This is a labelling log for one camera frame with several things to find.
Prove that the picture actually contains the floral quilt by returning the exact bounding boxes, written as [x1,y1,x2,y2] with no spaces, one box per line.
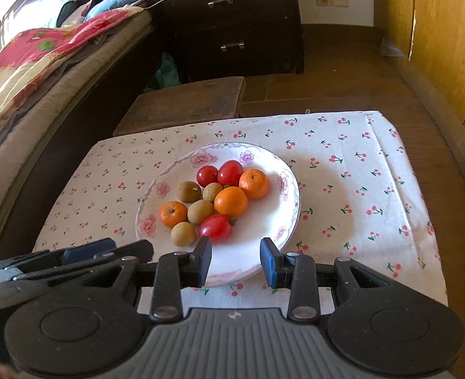
[0,6,148,143]

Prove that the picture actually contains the floral white plate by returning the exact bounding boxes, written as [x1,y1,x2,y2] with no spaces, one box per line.
[138,166,303,288]
[135,142,301,282]

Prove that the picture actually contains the round red cherry tomato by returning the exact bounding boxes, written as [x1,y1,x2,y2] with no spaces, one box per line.
[196,166,219,187]

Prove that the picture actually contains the dark wooden nightstand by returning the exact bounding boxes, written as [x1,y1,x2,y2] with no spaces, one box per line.
[143,0,306,83]

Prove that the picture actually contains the oblong red cherry tomato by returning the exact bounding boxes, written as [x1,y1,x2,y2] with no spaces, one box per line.
[217,160,244,186]
[196,214,237,244]

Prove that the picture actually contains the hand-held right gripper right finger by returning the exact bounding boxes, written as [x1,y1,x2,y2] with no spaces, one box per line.
[260,238,393,322]

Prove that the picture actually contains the white paper scrap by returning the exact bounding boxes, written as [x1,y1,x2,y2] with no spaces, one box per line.
[378,35,407,58]

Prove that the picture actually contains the cherry print tablecloth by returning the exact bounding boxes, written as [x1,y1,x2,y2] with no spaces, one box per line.
[33,111,448,316]

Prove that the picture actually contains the brown longan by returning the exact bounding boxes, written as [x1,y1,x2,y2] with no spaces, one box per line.
[171,221,197,247]
[202,183,224,203]
[176,181,202,204]
[187,200,216,225]

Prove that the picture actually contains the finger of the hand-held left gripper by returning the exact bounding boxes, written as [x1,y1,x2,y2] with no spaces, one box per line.
[19,239,154,290]
[13,238,117,273]

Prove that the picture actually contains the dark wooden stool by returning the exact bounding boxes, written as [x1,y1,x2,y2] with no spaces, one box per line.
[113,76,247,138]

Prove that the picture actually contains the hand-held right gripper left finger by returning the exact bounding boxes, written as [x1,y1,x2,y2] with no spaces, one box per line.
[84,237,213,322]

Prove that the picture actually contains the dark green cloth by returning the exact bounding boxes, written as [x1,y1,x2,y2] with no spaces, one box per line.
[56,0,87,26]

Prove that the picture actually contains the teal plastic bag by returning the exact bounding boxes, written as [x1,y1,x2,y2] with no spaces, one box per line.
[145,51,181,91]

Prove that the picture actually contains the small orange mandarin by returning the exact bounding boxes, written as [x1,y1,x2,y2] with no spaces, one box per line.
[160,201,189,228]

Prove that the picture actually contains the yellow wooden wardrobe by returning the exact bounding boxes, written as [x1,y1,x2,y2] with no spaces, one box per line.
[372,0,465,135]

